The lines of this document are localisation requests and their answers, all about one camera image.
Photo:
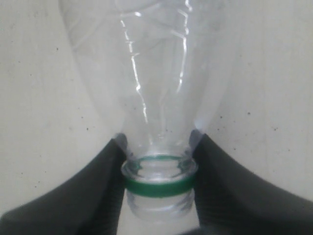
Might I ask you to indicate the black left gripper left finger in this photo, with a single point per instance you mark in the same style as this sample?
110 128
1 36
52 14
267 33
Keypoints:
89 203

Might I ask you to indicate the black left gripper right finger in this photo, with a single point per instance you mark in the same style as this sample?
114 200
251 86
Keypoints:
231 200

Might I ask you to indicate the clear plastic water bottle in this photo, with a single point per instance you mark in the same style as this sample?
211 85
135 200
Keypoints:
156 70

